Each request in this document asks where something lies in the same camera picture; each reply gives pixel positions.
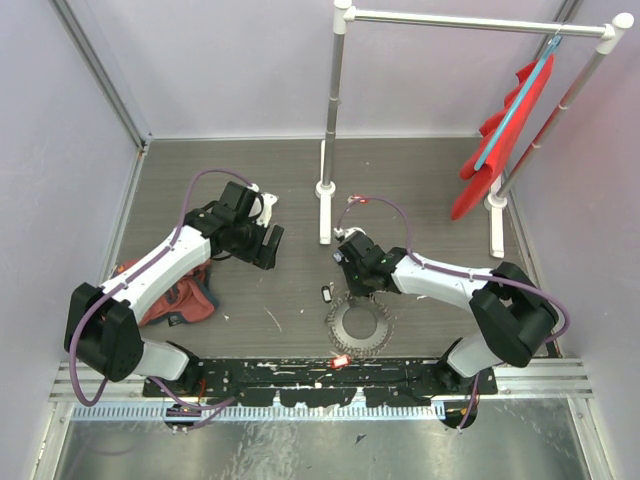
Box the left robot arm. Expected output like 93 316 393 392
64 181 284 396

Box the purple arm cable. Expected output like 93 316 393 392
67 168 254 406
335 196 572 346

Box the red cloth on hanger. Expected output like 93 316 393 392
450 54 555 220

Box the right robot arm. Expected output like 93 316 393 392
336 229 559 394

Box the key with red tag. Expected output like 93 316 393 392
329 355 351 369
347 195 370 205

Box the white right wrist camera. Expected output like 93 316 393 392
333 227 365 242

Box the metal disc with keyrings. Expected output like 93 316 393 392
325 292 394 358

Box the black key tag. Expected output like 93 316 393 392
321 285 333 303

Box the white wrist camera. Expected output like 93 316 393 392
249 183 279 227
333 227 365 242

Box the white clothes rack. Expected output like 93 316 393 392
315 1 635 259

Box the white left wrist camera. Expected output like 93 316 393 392
249 183 279 227

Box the blue clothes hanger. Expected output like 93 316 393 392
471 32 565 172

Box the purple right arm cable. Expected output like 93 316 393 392
335 196 572 346

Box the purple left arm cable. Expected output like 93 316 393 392
67 168 254 406

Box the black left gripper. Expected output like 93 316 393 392
228 215 285 270

